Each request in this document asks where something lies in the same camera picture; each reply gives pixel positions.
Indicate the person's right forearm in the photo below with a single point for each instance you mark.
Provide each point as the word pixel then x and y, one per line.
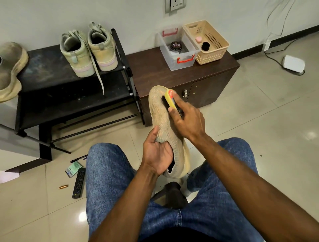
pixel 264 197

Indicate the person's left hand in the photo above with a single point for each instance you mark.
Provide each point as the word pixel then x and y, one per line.
pixel 157 154

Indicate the black pen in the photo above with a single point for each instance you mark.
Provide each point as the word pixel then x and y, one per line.
pixel 78 158

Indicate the black metal shoe rack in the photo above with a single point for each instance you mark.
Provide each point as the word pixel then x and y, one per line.
pixel 74 92

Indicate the small brass cylinder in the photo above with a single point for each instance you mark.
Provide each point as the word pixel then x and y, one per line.
pixel 63 186

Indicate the green paper packet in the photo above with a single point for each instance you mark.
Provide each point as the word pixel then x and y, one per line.
pixel 73 169

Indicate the black remote control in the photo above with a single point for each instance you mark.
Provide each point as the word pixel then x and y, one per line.
pixel 78 183

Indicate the worn tan slip-on shoe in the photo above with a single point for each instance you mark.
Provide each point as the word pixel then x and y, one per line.
pixel 159 112
pixel 10 70

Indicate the person's right leg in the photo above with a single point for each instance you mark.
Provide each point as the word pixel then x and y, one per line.
pixel 234 199

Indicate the clear plastic storage box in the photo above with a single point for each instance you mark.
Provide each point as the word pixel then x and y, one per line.
pixel 182 61

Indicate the small black round cap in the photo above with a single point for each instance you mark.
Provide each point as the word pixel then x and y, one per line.
pixel 205 46

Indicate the white router box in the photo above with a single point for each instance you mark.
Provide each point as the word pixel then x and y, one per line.
pixel 293 64

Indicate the beige plastic basket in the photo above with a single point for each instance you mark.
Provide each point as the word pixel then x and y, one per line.
pixel 214 42

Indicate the black orange shoe brush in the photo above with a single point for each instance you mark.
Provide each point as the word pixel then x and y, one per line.
pixel 169 97

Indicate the white wall plug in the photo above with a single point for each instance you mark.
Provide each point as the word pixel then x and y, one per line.
pixel 266 45

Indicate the person's right hand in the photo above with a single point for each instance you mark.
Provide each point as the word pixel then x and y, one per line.
pixel 189 122

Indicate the white wall socket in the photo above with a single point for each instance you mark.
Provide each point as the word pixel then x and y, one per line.
pixel 175 4

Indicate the pink round lid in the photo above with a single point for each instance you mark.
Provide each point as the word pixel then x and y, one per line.
pixel 199 39

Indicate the pale green lace-up shoe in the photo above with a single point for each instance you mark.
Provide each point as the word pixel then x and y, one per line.
pixel 77 52
pixel 103 50

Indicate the person's left leg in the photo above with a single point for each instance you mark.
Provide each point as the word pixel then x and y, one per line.
pixel 107 179

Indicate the black round polish tin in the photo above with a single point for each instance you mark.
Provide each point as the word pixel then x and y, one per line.
pixel 176 46

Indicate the person's leg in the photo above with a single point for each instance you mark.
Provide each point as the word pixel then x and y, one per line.
pixel 234 199
pixel 107 179

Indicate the dark brown wooden cabinet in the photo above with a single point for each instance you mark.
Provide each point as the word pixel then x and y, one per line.
pixel 149 70

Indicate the white paper sheet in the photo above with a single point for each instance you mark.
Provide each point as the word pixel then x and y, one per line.
pixel 9 176

